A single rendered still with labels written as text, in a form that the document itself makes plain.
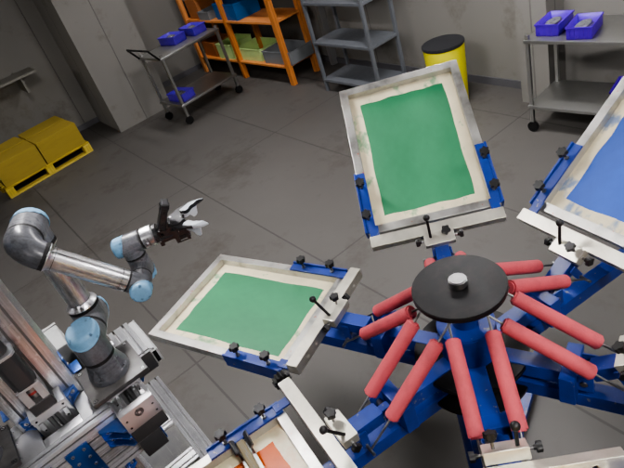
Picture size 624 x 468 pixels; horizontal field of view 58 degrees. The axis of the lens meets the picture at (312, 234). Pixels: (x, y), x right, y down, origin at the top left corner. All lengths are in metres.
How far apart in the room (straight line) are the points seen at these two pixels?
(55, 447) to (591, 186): 2.25
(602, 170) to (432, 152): 0.71
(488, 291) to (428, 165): 0.95
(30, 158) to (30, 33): 1.92
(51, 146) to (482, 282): 6.99
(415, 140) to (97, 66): 6.26
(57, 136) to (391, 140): 6.11
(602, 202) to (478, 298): 0.78
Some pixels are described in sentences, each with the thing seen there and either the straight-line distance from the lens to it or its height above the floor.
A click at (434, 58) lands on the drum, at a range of 5.78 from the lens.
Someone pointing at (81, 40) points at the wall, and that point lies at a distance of 8.37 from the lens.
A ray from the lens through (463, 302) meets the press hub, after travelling 1.86.
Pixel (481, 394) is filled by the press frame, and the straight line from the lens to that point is 2.00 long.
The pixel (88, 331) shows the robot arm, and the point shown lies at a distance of 2.13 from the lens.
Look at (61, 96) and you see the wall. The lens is 9.37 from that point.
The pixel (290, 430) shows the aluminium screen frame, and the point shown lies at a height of 0.99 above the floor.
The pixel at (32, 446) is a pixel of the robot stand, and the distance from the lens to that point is 2.40.
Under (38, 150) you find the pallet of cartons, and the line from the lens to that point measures 8.29.
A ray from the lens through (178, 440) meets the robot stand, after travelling 3.38.
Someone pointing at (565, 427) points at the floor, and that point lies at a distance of 3.16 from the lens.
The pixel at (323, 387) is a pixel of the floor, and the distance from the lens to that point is 3.50.
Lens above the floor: 2.62
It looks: 34 degrees down
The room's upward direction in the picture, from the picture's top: 20 degrees counter-clockwise
